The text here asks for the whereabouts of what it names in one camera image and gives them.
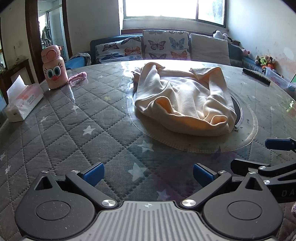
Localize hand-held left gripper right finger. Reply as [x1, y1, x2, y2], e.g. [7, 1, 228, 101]
[181, 163, 272, 208]

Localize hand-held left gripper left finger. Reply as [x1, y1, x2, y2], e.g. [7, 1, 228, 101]
[34, 162, 118, 208]

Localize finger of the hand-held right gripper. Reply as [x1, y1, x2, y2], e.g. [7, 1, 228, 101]
[231, 158, 296, 186]
[265, 137, 296, 152]

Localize cream garment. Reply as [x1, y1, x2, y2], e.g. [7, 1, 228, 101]
[132, 62, 237, 137]

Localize black round induction cooker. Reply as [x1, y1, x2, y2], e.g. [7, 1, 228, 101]
[230, 95, 243, 128]

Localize clear plastic storage box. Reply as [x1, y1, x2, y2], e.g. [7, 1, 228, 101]
[265, 67, 296, 93]

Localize black remote control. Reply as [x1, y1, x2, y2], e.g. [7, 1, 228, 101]
[242, 68, 271, 86]

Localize green orange plush toy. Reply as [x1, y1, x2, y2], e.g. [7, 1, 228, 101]
[260, 55, 277, 69]

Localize pink white tissue box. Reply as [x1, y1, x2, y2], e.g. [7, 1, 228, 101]
[5, 75, 44, 123]

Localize pink cartoon face bottle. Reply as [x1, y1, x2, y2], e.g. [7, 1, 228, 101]
[41, 45, 68, 90]

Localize blue chair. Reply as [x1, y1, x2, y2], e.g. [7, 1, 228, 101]
[65, 57, 90, 70]

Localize grey patterned cloth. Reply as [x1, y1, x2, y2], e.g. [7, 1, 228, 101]
[70, 53, 91, 66]

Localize plain cream cushion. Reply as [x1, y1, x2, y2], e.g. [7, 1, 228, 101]
[190, 33, 232, 66]

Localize dark blue sofa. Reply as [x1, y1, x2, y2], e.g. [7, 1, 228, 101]
[90, 34, 266, 70]

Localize white black plush toy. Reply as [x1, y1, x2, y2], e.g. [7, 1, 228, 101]
[213, 30, 233, 44]

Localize wide butterfly print cushion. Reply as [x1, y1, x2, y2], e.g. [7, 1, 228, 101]
[95, 36, 142, 64]

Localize dark wooden cabinet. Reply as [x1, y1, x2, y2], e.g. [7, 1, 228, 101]
[0, 59, 35, 105]

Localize square butterfly print cushion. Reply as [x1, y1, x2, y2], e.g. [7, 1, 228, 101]
[142, 30, 190, 61]

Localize window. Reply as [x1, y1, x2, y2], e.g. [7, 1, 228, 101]
[118, 0, 228, 28]

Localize dark wooden door frame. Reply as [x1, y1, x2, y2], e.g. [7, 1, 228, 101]
[25, 0, 73, 82]

